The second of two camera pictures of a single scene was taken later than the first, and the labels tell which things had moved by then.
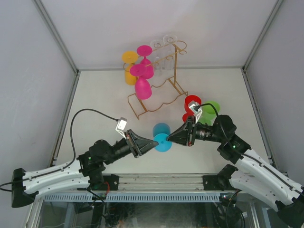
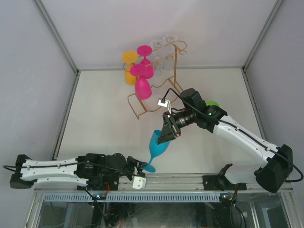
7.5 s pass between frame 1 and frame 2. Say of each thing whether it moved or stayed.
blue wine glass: moved
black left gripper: moved
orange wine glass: stayed
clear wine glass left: stayed
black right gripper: moved
